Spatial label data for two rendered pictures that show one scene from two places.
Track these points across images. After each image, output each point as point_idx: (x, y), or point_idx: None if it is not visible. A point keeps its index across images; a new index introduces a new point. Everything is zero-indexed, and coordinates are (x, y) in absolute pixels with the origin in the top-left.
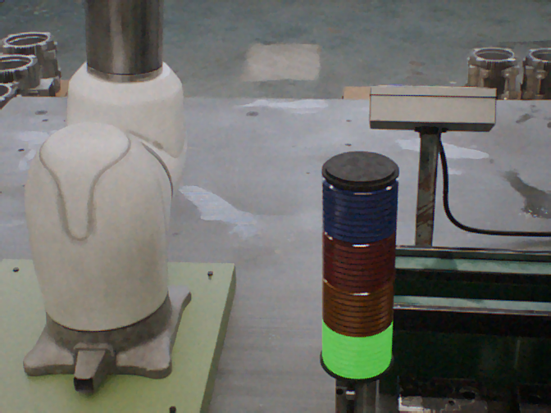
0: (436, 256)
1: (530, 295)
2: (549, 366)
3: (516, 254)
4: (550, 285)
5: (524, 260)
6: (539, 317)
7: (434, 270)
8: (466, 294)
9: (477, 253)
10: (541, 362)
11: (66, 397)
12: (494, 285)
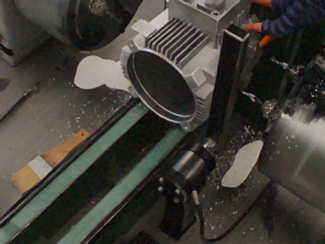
0: (0, 226)
1: (62, 202)
2: (109, 239)
3: (38, 189)
4: (68, 191)
5: (43, 186)
6: (98, 232)
7: (10, 240)
8: (31, 232)
9: (19, 206)
10: (105, 241)
11: None
12: (42, 216)
